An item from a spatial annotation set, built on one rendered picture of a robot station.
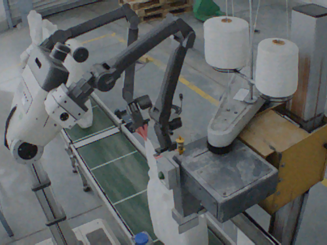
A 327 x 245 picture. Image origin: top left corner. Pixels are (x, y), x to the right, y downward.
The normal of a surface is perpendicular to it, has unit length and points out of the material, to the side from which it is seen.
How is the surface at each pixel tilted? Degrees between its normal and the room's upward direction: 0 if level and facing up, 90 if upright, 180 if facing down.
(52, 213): 90
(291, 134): 0
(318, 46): 90
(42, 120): 90
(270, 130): 0
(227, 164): 0
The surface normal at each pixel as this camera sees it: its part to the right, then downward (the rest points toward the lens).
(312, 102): 0.50, 0.44
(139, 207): -0.09, -0.83
